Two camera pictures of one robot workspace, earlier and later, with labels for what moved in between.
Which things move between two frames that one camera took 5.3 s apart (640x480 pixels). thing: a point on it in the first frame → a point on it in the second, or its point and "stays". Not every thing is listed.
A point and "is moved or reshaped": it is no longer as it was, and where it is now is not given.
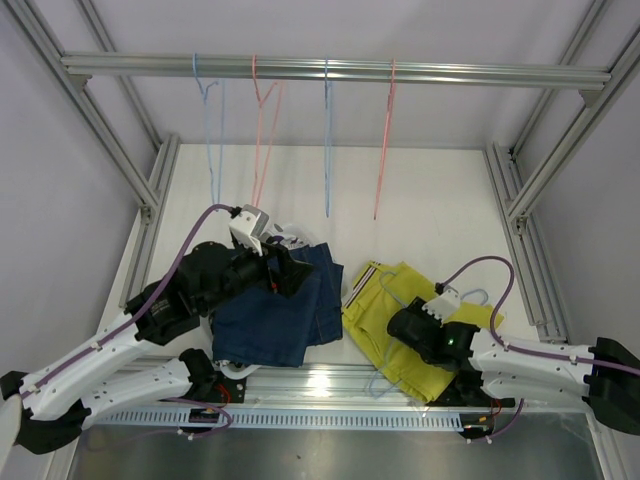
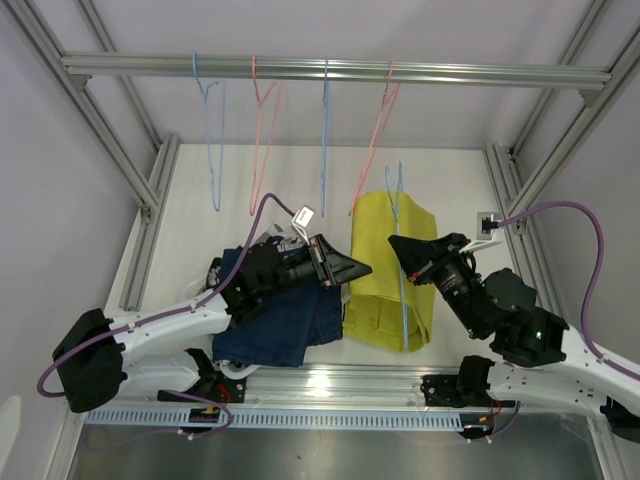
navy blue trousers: (260, 328) stays
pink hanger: (385, 138) is moved or reshaped
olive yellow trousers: (382, 290) is moved or reshaped
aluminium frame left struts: (87, 101) stays
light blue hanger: (204, 93) stays
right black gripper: (415, 307) → (422, 259)
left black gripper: (289, 274) → (329, 266)
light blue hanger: (403, 297) → (397, 220)
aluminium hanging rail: (83, 65) stays
